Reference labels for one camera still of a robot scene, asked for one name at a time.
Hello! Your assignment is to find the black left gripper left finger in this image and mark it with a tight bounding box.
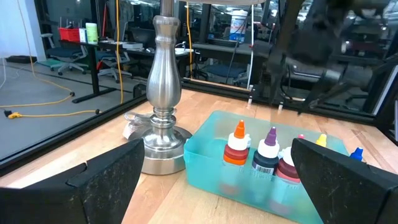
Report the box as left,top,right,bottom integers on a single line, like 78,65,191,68
0,138,146,224

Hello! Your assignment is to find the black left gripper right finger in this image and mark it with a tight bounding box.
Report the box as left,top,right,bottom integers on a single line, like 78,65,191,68
291,138,398,224

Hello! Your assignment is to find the blue-capped food coloring bottle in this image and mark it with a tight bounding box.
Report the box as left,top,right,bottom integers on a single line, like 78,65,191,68
349,147,364,162

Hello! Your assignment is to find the yellow-capped food coloring bottle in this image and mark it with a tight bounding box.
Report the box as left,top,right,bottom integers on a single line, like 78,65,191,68
315,133,328,148

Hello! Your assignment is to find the pink-capped food coloring bottle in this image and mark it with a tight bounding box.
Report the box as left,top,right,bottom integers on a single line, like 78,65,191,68
275,133,305,184

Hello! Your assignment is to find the purple-capped food coloring bottle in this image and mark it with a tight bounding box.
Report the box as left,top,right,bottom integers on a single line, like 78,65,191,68
251,126,280,177

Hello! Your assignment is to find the teal translucent plastic bin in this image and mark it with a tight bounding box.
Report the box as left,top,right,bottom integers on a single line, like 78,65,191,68
183,110,351,224

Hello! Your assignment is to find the orange-capped food coloring bottle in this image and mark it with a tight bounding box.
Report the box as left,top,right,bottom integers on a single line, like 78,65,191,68
219,119,252,197

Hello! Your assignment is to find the white pole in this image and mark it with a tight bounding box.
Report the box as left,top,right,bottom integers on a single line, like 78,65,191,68
246,3,255,91

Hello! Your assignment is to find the white tub blue label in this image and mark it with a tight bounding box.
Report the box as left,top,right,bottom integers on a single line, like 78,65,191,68
229,9,249,42

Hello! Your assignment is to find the black office desk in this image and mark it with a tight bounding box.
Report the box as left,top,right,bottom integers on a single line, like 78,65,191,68
58,39,193,104

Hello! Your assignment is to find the silver table lamp white shade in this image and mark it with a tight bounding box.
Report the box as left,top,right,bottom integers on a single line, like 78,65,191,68
127,0,268,176

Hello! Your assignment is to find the flat white box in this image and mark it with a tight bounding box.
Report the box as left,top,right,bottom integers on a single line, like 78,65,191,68
121,42,144,50

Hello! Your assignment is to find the green white wipes canister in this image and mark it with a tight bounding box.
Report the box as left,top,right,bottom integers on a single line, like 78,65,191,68
85,22,99,44

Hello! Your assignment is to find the red storage bin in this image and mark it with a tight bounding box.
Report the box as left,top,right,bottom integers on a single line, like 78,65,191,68
58,27,81,43

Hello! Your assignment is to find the clear lamp cord bundle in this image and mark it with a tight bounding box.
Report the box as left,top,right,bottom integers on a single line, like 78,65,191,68
122,111,156,140

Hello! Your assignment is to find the yellow extension cable yellow plug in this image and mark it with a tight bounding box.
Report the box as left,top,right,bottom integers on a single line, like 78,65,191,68
3,108,101,120

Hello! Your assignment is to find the hanging yellow cable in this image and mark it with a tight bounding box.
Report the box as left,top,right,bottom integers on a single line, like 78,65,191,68
185,2,193,79
114,0,124,104

